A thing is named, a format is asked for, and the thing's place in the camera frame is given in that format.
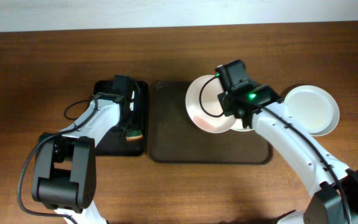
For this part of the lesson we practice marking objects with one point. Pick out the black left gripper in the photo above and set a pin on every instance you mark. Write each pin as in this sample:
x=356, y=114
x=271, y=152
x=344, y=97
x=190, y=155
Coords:
x=129, y=116

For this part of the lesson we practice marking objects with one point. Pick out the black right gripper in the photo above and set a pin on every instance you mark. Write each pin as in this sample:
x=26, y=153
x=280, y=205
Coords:
x=239, y=112

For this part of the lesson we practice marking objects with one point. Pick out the cream plate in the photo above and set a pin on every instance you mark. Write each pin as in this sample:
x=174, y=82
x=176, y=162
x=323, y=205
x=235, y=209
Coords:
x=238, y=126

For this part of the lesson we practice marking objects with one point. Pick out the orange green sponge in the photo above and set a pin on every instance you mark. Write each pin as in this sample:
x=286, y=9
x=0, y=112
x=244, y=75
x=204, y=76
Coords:
x=134, y=135

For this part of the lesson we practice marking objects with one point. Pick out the pale green plate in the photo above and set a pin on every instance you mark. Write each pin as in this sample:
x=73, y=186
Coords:
x=314, y=108

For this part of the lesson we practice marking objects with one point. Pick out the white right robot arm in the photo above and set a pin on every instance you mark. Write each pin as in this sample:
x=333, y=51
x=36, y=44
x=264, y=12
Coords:
x=331, y=184

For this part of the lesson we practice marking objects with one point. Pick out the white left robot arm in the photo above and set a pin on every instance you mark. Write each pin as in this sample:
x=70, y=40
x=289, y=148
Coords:
x=65, y=175

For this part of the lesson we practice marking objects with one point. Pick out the black small tray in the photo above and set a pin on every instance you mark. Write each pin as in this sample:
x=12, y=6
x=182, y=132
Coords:
x=114, y=143

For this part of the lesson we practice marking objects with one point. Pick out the brown serving tray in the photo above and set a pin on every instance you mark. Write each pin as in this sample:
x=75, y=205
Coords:
x=174, y=138

